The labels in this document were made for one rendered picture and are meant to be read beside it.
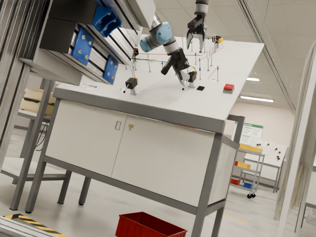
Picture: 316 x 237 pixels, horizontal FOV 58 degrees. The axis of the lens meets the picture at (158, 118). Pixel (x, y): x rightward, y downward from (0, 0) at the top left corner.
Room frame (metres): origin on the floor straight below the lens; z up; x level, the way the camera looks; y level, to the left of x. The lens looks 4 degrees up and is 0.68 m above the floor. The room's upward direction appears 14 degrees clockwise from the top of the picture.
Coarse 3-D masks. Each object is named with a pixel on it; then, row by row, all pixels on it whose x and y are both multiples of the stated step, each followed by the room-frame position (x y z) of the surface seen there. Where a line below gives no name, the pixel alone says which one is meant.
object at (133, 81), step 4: (128, 80) 1.71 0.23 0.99; (132, 80) 1.70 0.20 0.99; (136, 80) 1.72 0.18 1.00; (128, 84) 1.70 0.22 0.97; (132, 84) 1.69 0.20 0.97; (136, 84) 1.73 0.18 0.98; (128, 88) 1.72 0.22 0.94; (132, 88) 1.71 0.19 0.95; (124, 92) 1.67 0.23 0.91; (132, 92) 1.75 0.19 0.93
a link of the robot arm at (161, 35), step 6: (156, 18) 1.30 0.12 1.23; (156, 24) 1.31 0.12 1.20; (162, 24) 1.32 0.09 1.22; (150, 30) 1.32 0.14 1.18; (156, 30) 1.31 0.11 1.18; (162, 30) 1.30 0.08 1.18; (168, 30) 1.31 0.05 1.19; (150, 36) 1.38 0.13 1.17; (156, 36) 1.32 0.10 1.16; (162, 36) 1.30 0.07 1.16; (168, 36) 1.31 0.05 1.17; (156, 42) 1.36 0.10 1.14; (162, 42) 1.33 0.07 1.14
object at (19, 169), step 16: (48, 80) 1.98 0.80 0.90; (48, 96) 2.00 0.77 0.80; (32, 112) 2.10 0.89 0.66; (32, 144) 1.98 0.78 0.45; (16, 160) 2.43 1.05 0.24; (16, 176) 2.00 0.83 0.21; (48, 176) 2.23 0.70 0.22; (64, 176) 2.38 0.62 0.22; (16, 192) 1.98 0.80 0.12; (64, 192) 2.39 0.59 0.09; (16, 208) 2.00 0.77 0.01
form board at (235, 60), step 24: (192, 48) 2.20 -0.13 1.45; (240, 48) 2.09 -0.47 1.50; (120, 72) 2.02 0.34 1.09; (144, 72) 1.98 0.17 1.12; (168, 72) 1.94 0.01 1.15; (216, 72) 1.86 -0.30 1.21; (240, 72) 1.82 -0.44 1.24; (120, 96) 1.77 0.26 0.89; (144, 96) 1.74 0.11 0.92; (168, 96) 1.70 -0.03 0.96; (192, 96) 1.67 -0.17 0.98; (216, 96) 1.64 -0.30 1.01
